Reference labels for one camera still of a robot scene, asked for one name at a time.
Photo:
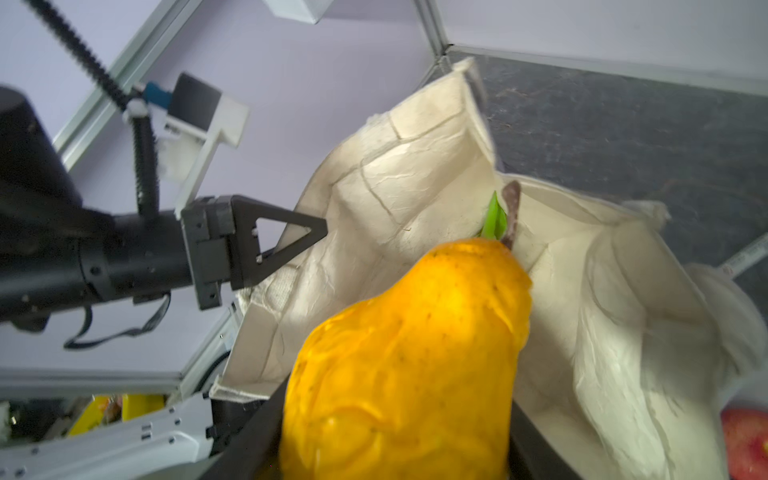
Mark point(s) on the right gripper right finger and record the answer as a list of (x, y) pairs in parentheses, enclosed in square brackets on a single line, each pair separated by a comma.
[(530, 456)]

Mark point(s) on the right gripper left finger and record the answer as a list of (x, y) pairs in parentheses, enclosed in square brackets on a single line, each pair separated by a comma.
[(246, 438)]

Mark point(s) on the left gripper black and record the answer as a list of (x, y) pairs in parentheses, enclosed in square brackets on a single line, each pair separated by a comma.
[(145, 259)]

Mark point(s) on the yellow pear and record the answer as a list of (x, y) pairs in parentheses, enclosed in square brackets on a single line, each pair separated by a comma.
[(417, 382)]

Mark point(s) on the cream canvas tote bag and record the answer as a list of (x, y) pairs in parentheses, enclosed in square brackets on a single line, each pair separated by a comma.
[(625, 355)]

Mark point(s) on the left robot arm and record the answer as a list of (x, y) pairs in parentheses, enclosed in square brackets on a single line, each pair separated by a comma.
[(58, 255)]

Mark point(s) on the red apple back left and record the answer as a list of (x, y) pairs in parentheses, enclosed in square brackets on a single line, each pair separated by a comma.
[(745, 435)]

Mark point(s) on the white plastic fruit basket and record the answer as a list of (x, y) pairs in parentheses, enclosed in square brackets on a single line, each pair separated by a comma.
[(746, 334)]

